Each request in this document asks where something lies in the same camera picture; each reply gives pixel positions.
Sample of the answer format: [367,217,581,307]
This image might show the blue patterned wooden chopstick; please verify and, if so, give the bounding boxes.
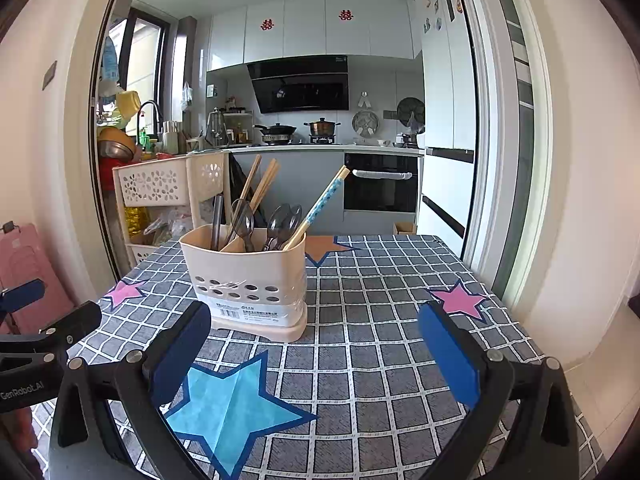
[281,165,351,252]

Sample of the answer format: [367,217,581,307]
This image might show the kitchen faucet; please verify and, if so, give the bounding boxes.
[137,101,162,133]

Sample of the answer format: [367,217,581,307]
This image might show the pink plastic folding stool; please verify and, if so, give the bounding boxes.
[0,222,76,333]

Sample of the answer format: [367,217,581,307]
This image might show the metal canister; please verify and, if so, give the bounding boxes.
[159,121,182,153]

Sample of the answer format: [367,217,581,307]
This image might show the beige plastic storage cart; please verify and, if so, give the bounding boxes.
[112,152,232,271]

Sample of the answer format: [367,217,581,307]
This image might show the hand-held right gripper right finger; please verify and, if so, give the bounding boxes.
[416,301,598,480]

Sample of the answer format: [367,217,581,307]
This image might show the black built-in oven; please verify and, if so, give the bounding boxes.
[344,154,420,213]

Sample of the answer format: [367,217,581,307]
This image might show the white upper cabinets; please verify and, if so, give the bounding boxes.
[206,0,423,72]

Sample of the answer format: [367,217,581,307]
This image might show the glass kettle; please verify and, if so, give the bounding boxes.
[206,107,228,147]

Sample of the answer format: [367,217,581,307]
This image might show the beige plastic utensil holder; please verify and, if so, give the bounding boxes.
[179,224,308,342]

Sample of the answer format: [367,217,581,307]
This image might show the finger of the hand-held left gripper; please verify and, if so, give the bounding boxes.
[0,301,103,361]
[0,280,46,313]

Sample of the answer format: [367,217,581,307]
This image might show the clear plastic bags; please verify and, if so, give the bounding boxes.
[145,210,188,246]

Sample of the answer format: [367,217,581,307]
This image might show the metal bowl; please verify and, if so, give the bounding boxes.
[97,127,137,158]

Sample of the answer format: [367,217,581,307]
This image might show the white refrigerator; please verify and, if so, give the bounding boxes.
[415,0,478,261]

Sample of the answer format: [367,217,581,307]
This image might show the grey checked star tablecloth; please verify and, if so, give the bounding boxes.
[30,234,598,480]

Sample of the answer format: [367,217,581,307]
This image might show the spice rack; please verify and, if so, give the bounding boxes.
[222,105,253,143]

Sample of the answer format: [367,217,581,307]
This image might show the black garbage bag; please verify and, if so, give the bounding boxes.
[229,152,251,201]

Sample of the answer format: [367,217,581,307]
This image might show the black range hood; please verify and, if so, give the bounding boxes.
[246,55,350,114]

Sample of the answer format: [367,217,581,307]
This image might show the black wok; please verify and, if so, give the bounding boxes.
[253,122,298,143]

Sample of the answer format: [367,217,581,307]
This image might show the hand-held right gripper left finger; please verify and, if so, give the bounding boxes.
[47,300,213,480]

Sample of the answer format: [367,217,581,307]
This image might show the grey base cabinet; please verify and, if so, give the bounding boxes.
[231,150,346,236]

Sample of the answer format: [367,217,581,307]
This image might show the yellow plastic bowl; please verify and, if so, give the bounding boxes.
[116,90,142,118]

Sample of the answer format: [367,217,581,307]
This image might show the copper pot with lid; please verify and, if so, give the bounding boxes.
[304,117,342,137]

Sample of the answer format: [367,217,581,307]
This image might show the red container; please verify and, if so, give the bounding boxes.
[97,157,118,191]

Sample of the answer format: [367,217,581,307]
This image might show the blue hanging bag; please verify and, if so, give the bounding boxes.
[102,42,121,86]

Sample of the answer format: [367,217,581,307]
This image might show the round black rack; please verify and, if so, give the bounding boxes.
[396,96,426,128]

